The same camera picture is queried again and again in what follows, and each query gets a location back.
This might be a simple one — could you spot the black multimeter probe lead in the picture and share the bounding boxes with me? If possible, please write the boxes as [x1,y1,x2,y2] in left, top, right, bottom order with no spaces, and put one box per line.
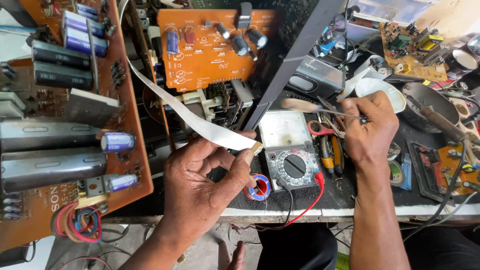
[255,179,295,230]

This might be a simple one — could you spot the person's left hand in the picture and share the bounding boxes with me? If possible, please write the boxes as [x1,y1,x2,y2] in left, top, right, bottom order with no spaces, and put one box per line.
[162,130,259,241]

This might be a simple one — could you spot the person's right hand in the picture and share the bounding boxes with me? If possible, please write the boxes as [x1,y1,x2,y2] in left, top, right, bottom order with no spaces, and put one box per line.
[336,91,400,176]

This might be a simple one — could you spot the orange and black handled pliers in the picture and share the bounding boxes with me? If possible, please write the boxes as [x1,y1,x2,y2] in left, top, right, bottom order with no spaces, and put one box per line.
[318,132,346,176]

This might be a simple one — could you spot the blue flat packet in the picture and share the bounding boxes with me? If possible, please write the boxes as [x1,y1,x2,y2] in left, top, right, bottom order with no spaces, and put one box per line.
[400,152,413,191]

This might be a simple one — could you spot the coloured wire bundle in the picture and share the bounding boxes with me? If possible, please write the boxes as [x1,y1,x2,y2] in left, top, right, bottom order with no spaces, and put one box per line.
[50,202,104,244]

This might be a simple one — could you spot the large orange power circuit board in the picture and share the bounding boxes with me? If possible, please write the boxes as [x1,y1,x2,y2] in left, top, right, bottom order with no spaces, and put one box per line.
[0,0,154,253]

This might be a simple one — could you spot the red and blue solder spool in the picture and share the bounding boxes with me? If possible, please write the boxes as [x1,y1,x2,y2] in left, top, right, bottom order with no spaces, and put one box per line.
[243,173,271,202]

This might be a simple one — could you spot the yellow circuit board with components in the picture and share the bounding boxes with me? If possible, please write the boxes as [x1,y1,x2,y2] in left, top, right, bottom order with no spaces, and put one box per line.
[379,22,450,82]

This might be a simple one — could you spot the red multimeter probe lead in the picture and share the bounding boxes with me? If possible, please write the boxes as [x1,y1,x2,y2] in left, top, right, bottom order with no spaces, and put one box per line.
[230,172,325,231]

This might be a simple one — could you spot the shiny round metal speakers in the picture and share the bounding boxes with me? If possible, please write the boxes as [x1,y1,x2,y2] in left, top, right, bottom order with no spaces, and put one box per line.
[446,33,480,91]

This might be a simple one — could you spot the person's black trousers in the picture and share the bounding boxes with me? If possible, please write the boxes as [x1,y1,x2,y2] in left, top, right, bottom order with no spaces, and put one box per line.
[258,223,480,270]

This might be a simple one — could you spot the small black speaker box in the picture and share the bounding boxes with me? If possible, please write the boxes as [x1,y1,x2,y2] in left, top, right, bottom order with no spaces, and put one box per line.
[286,55,346,101]

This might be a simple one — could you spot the orange circuit board in black frame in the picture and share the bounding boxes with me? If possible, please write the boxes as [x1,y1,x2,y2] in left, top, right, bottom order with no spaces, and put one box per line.
[406,139,480,206]

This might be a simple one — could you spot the white ribbon cable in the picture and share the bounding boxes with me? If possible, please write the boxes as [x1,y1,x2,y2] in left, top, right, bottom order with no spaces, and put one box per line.
[118,0,264,156]

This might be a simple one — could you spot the white shallow bowl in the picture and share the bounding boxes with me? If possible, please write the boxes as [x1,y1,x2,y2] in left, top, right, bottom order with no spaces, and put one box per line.
[354,77,407,114]

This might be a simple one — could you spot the wooden-handled soldering iron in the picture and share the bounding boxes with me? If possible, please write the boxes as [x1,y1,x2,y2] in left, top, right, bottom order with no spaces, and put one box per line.
[406,94,480,163]

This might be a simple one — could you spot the white plastic cup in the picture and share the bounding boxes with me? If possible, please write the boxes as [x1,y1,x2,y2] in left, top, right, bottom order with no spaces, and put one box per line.
[353,55,393,80]

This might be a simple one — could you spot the small orange circuit board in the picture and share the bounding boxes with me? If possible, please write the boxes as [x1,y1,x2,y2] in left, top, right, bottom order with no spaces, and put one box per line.
[157,8,279,93]

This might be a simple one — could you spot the black audio device chassis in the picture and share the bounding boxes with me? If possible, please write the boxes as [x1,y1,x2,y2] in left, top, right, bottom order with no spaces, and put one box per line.
[125,0,346,151]

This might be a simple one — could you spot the round black pan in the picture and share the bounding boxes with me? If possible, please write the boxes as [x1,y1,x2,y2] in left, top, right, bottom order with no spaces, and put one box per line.
[400,82,461,134]

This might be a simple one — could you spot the tape roll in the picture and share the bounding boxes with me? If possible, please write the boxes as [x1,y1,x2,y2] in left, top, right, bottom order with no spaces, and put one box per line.
[387,159,404,187]

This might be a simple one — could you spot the small metal-handled brush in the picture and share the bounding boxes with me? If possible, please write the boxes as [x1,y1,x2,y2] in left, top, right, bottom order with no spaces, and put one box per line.
[281,98,366,121]

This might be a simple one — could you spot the blue module with wires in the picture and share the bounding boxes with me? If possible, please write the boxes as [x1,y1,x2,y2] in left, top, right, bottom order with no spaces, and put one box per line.
[317,25,347,59]

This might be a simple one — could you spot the wooden power socket strip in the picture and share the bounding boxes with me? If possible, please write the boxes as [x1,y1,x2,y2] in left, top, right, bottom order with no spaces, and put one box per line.
[449,97,480,142]

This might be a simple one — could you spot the red-handled cutter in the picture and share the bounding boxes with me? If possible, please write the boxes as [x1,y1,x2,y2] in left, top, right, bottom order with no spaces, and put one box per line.
[307,120,337,137]

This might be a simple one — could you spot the analog multimeter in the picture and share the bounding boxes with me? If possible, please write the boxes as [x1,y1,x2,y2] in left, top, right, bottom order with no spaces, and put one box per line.
[258,110,325,193]

